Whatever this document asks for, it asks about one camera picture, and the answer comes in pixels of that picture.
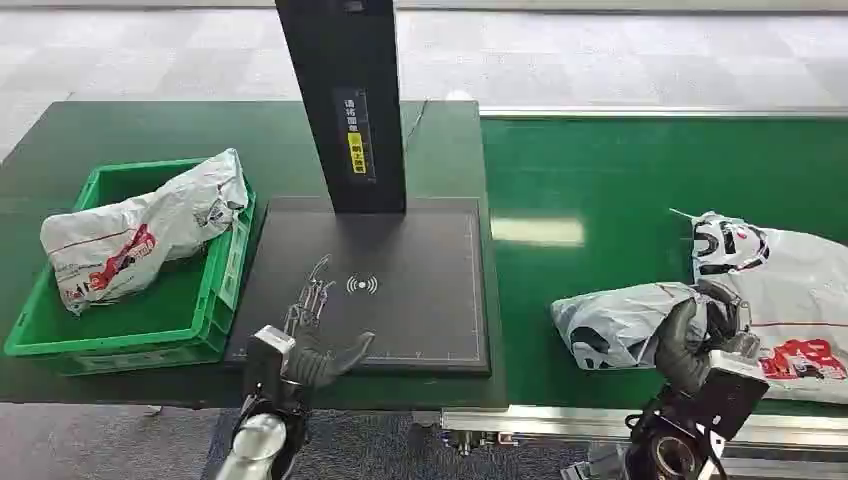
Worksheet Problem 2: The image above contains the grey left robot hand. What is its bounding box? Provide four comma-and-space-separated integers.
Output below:
282, 254, 377, 393

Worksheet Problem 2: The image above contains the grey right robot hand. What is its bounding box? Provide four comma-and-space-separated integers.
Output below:
654, 280, 752, 397

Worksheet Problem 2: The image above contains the small grey-white parcel bag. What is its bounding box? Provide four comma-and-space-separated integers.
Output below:
550, 282, 715, 372

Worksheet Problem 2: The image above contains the large white parcel bag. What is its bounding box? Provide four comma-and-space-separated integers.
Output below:
668, 207, 848, 406

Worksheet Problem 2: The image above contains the green conveyor belt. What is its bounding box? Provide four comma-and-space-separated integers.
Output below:
479, 116, 848, 420

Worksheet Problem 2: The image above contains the green plastic crate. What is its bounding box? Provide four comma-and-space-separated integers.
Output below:
3, 157, 258, 378

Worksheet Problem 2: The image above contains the white parcel with red print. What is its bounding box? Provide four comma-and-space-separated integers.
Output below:
39, 148, 250, 316

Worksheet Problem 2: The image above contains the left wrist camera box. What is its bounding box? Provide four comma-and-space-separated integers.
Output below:
241, 324, 297, 400

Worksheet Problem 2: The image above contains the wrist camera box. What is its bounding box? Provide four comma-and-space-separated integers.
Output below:
692, 349, 772, 443
241, 324, 297, 400

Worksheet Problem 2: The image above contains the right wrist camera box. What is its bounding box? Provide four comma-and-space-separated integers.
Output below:
692, 349, 772, 443

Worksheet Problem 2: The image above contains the black scanner base plate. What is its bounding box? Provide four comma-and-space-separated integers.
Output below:
223, 195, 493, 379

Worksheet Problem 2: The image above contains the aluminium conveyor frame rail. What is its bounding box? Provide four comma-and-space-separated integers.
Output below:
439, 404, 848, 454

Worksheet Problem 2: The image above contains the metal conveyor bracket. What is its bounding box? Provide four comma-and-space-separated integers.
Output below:
442, 429, 519, 458

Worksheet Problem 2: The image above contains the thin black cable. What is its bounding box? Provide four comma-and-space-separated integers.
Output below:
405, 99, 429, 144

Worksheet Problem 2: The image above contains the black scanner post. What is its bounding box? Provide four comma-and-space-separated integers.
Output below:
274, 0, 408, 215

